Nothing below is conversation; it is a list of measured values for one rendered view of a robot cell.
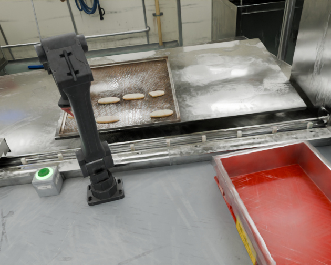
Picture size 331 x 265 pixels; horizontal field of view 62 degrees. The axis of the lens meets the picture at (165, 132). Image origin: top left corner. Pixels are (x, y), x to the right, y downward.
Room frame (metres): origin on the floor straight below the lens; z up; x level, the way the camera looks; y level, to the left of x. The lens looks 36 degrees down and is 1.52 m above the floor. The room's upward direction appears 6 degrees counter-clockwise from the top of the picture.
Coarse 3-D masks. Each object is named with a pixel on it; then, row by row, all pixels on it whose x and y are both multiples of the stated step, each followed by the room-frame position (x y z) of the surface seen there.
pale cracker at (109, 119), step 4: (104, 116) 1.01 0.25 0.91; (108, 116) 1.01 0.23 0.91; (112, 116) 1.01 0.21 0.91; (116, 116) 1.01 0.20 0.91; (96, 120) 1.00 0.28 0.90; (100, 120) 0.99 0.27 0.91; (104, 120) 0.99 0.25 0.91; (108, 120) 0.99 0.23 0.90; (112, 120) 0.99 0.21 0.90; (116, 120) 0.99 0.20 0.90
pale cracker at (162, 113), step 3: (153, 111) 1.01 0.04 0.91; (156, 111) 1.01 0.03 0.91; (159, 111) 1.01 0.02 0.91; (162, 111) 1.00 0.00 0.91; (165, 111) 1.00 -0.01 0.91; (168, 111) 1.00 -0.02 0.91; (171, 111) 1.00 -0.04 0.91; (150, 114) 1.00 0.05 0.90; (153, 114) 0.99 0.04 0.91; (156, 114) 0.99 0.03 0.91; (159, 114) 0.99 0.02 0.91; (162, 114) 0.99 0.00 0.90; (165, 114) 0.99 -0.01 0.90; (168, 114) 0.99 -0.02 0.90
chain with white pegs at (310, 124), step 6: (324, 126) 0.87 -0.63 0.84; (240, 132) 0.85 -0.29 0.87; (204, 138) 0.85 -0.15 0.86; (228, 138) 0.86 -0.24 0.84; (168, 144) 0.84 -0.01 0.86; (180, 144) 0.86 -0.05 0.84; (132, 150) 0.84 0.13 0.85; (60, 156) 0.83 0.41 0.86; (24, 162) 0.83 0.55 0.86; (36, 162) 0.84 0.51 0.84
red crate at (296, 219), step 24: (288, 168) 0.68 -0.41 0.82; (240, 192) 0.59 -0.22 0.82; (264, 192) 0.58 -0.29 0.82; (288, 192) 0.57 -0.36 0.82; (312, 192) 0.56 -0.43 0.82; (264, 216) 0.50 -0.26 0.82; (288, 216) 0.49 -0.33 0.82; (312, 216) 0.48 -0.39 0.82; (264, 240) 0.42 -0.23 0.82; (288, 240) 0.41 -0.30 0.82; (312, 240) 0.41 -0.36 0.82; (288, 264) 0.35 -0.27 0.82; (312, 264) 0.34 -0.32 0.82
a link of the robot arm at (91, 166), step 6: (90, 162) 0.65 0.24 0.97; (96, 162) 0.65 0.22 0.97; (102, 162) 0.66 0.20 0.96; (90, 168) 0.64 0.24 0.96; (96, 168) 0.64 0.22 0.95; (102, 168) 0.65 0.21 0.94; (90, 174) 0.64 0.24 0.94; (96, 174) 0.64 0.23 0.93; (102, 174) 0.64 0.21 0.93; (96, 180) 0.63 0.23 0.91; (102, 180) 0.64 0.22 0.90
